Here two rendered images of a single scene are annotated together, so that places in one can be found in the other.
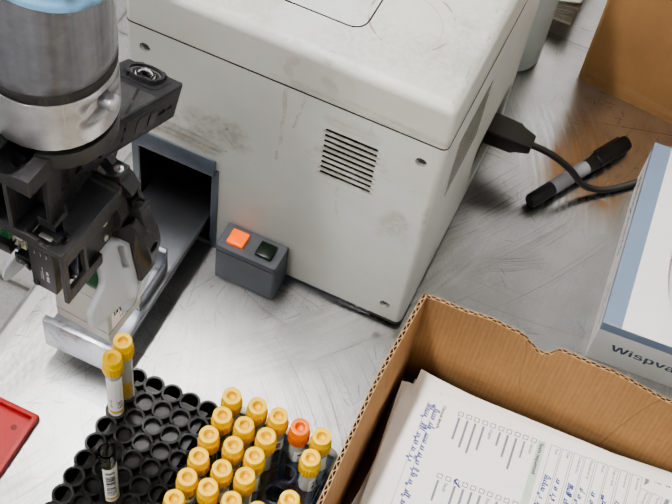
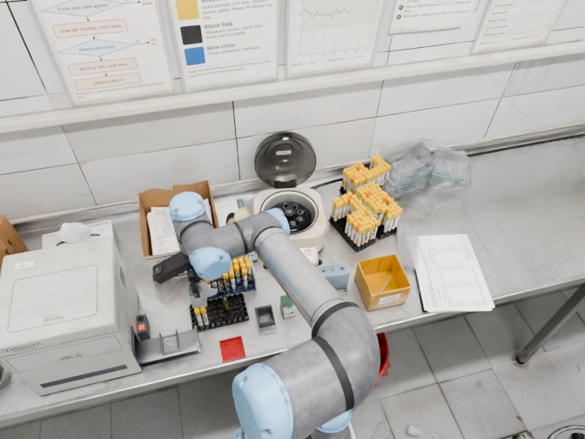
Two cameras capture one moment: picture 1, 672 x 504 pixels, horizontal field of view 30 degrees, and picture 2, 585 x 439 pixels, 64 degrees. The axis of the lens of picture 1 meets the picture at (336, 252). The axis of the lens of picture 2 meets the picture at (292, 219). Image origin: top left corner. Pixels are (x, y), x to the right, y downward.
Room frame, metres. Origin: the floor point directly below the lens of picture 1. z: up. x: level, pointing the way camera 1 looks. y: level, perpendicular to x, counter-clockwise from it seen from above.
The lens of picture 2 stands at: (0.61, 0.85, 2.18)
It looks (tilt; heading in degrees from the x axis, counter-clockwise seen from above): 50 degrees down; 237
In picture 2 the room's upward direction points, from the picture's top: 2 degrees clockwise
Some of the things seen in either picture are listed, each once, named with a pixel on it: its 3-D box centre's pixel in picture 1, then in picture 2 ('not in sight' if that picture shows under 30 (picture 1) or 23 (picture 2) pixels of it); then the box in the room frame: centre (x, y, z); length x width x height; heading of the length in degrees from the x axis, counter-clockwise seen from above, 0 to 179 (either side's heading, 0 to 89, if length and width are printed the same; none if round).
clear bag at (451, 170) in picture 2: not in sight; (450, 164); (-0.64, 0.03, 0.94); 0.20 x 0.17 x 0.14; 139
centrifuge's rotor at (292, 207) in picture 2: not in sight; (289, 217); (0.06, -0.03, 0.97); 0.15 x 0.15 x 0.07
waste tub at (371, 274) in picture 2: not in sight; (381, 282); (-0.07, 0.32, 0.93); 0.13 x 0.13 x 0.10; 73
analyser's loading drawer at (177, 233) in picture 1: (138, 254); (162, 345); (0.61, 0.17, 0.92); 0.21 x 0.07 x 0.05; 164
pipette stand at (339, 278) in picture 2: not in sight; (331, 279); (0.06, 0.23, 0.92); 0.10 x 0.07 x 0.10; 159
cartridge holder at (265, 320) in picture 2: not in sight; (265, 317); (0.30, 0.23, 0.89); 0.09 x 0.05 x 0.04; 72
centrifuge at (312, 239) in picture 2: not in sight; (289, 226); (0.07, -0.02, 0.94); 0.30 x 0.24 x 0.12; 65
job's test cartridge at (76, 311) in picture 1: (96, 284); (198, 293); (0.47, 0.16, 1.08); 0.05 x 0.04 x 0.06; 70
